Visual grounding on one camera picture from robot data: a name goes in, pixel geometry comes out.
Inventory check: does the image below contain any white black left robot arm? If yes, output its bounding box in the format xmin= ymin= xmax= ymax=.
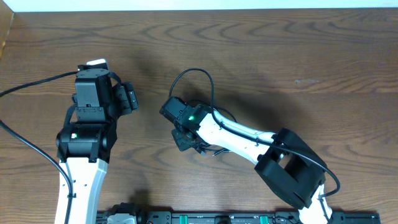
xmin=55 ymin=67 xmax=138 ymax=223

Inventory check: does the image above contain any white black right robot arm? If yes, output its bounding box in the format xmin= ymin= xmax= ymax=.
xmin=160 ymin=100 xmax=332 ymax=223

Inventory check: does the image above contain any brown cardboard side panel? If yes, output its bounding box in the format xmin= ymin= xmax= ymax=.
xmin=0 ymin=0 xmax=14 ymax=55

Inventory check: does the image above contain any black right camera cable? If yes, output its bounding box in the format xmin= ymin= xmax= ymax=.
xmin=169 ymin=68 xmax=341 ymax=200

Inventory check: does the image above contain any black camera cable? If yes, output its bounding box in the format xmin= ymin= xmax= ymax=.
xmin=0 ymin=70 xmax=80 ymax=98
xmin=169 ymin=68 xmax=341 ymax=200

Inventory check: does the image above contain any black left camera cable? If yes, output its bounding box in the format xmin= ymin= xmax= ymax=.
xmin=0 ymin=70 xmax=80 ymax=98

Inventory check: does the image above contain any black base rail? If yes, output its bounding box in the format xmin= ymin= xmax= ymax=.
xmin=96 ymin=202 xmax=382 ymax=224

